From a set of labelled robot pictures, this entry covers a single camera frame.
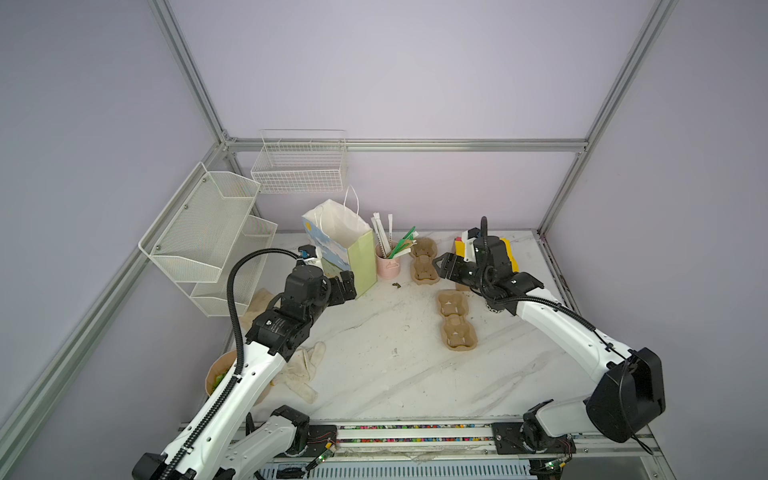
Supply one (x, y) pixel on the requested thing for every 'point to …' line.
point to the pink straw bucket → (388, 268)
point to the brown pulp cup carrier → (458, 332)
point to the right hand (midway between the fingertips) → (438, 262)
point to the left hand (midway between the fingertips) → (335, 279)
